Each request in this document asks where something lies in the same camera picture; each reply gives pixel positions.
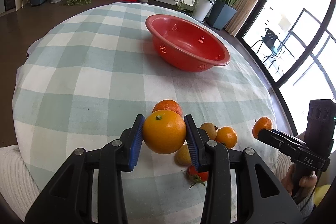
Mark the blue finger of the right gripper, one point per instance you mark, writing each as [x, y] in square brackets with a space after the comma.
[265, 136]

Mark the red plastic colander bowl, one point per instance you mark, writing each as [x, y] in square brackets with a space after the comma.
[186, 45]

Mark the small orange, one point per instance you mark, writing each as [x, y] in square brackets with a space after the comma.
[261, 124]

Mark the bushy plant in white pot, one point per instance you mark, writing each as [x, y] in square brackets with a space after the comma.
[202, 8]

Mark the black balcony chair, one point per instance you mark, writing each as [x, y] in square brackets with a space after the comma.
[277, 49]

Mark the dark orange mandarin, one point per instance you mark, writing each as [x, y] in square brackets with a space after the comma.
[168, 105]

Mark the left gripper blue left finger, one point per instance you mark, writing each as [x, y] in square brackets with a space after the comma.
[134, 142]

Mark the brown kiwi with stem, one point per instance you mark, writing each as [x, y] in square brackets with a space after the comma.
[210, 129]

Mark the yellow-orange orange with navel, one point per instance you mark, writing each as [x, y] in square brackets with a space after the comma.
[164, 132]

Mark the red tomato with calyx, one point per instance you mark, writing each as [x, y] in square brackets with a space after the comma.
[196, 177]

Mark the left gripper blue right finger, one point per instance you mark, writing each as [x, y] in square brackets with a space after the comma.
[194, 142]

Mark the white knit sleeve forearm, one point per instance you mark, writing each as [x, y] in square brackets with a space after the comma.
[17, 186]

